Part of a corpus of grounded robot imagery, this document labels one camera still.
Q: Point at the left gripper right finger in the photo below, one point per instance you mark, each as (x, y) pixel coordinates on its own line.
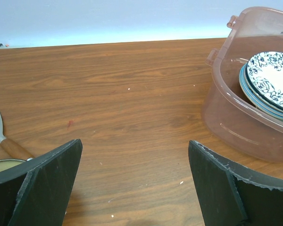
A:
(231, 194)

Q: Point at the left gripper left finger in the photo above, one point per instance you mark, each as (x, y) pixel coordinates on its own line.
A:
(37, 192)

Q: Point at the cream patterned bowl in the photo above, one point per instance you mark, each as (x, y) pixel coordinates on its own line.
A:
(9, 163)

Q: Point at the blue floral plate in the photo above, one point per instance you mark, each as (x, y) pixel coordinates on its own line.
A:
(265, 73)

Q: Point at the pink translucent plastic bin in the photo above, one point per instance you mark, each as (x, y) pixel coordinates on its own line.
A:
(226, 111)

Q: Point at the grey triangular scraper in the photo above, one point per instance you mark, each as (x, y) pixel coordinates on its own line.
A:
(13, 148)

